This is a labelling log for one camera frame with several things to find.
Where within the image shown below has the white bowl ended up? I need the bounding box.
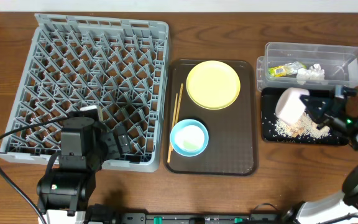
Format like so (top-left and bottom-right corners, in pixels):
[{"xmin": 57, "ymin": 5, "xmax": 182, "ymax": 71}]
[{"xmin": 275, "ymin": 87, "xmax": 310, "ymax": 125}]

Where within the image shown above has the yellow round plate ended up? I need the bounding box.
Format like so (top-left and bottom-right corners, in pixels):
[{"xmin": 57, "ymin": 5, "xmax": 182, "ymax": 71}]
[{"xmin": 186, "ymin": 60, "xmax": 241, "ymax": 110}]

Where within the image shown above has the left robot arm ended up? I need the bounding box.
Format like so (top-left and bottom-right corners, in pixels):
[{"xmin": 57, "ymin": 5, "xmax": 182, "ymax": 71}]
[{"xmin": 37, "ymin": 117, "xmax": 131, "ymax": 223}]

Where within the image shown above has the clear plastic bin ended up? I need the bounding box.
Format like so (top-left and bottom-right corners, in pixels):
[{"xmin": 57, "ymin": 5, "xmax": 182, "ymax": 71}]
[{"xmin": 256, "ymin": 42, "xmax": 358, "ymax": 91}]

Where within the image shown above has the green snack wrapper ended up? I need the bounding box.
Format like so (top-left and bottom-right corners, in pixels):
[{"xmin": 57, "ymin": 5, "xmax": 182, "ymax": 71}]
[{"xmin": 268, "ymin": 62, "xmax": 306, "ymax": 77}]

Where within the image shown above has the left wooden chopstick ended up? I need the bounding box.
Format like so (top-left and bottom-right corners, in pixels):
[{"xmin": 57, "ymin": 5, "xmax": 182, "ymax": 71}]
[{"xmin": 167, "ymin": 93, "xmax": 178, "ymax": 163}]

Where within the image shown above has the light blue bowl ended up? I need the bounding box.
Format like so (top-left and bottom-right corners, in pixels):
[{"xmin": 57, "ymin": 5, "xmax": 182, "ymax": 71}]
[{"xmin": 170, "ymin": 119, "xmax": 209, "ymax": 157}]

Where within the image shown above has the right wooden chopstick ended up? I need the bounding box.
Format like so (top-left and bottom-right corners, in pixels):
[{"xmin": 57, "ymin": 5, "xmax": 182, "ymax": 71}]
[{"xmin": 175, "ymin": 83, "xmax": 184, "ymax": 125}]

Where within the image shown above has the black waste tray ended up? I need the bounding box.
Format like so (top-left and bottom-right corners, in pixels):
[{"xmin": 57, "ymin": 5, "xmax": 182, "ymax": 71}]
[{"xmin": 261, "ymin": 88, "xmax": 349, "ymax": 146}]

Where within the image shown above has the grey plastic dishwasher rack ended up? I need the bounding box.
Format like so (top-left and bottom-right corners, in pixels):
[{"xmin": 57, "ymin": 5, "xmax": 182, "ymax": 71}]
[{"xmin": 0, "ymin": 14, "xmax": 170, "ymax": 172}]

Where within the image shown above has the dark brown serving tray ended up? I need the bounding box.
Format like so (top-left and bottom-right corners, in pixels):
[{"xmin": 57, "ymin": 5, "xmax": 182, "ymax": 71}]
[{"xmin": 164, "ymin": 59, "xmax": 259, "ymax": 176}]

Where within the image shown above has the wooden chopstick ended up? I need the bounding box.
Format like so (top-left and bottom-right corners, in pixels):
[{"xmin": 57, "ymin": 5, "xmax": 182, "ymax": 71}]
[
  {"xmin": 175, "ymin": 83, "xmax": 184, "ymax": 125},
  {"xmin": 167, "ymin": 93, "xmax": 178, "ymax": 163}
]

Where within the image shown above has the rice food waste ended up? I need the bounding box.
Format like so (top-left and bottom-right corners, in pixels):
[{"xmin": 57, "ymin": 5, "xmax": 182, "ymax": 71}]
[{"xmin": 264, "ymin": 113, "xmax": 330, "ymax": 139}]

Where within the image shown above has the white tissue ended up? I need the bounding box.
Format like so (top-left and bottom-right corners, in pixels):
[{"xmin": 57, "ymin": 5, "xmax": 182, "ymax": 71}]
[{"xmin": 296, "ymin": 63, "xmax": 325, "ymax": 85}]

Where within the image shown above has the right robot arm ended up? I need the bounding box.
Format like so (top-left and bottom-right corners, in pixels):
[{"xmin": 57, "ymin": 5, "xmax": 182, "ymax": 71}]
[{"xmin": 280, "ymin": 94, "xmax": 358, "ymax": 224}]

